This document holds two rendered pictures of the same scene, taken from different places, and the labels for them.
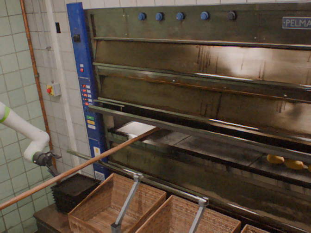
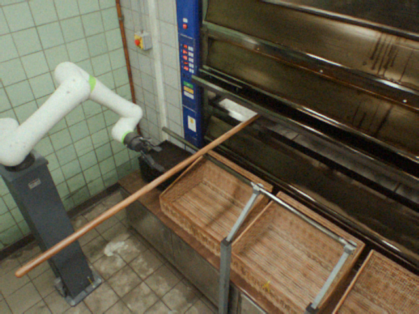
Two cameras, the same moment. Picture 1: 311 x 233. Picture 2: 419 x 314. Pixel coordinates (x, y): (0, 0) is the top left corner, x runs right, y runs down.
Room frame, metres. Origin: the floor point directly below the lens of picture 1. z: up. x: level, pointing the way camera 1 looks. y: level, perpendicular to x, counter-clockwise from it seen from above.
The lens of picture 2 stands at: (0.96, 0.38, 2.32)
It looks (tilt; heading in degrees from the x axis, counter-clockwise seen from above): 39 degrees down; 359
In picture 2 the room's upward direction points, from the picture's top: straight up
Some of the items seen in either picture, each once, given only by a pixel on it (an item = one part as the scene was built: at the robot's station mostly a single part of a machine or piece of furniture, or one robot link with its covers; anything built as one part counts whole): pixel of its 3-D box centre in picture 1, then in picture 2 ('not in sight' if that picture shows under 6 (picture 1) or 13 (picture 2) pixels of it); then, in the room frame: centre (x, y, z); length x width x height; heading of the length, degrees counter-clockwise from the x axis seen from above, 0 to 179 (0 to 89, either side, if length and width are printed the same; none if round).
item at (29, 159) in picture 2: not in sight; (12, 153); (2.30, 1.39, 1.23); 0.26 x 0.15 x 0.06; 49
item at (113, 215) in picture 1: (117, 212); (214, 199); (2.45, 0.34, 0.72); 0.56 x 0.49 x 0.28; 46
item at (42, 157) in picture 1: (46, 161); (141, 146); (2.40, 0.74, 1.19); 0.09 x 0.07 x 0.08; 46
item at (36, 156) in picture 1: (41, 158); (133, 140); (2.45, 0.79, 1.19); 0.12 x 0.06 x 0.09; 136
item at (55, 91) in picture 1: (53, 89); (143, 40); (3.25, 0.82, 1.46); 0.10 x 0.07 x 0.10; 45
